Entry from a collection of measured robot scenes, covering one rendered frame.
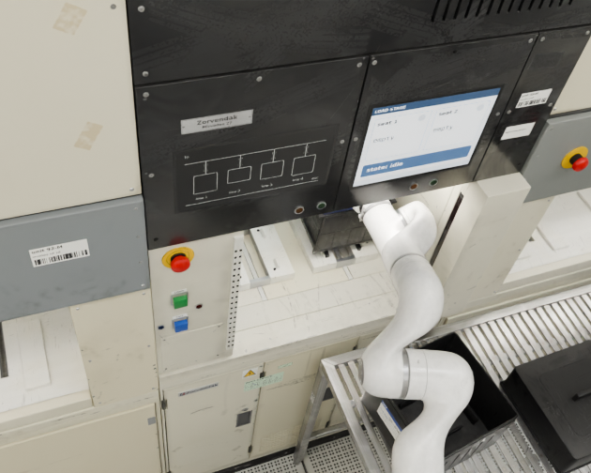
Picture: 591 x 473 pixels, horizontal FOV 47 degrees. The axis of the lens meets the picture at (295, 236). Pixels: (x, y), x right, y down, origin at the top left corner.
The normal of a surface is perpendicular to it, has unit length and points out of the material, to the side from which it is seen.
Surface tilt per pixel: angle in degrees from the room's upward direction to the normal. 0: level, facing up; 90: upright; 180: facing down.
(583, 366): 0
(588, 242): 0
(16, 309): 90
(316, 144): 90
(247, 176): 90
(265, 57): 90
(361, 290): 0
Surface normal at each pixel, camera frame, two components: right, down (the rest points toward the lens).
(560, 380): 0.11, -0.63
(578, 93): 0.35, 0.75
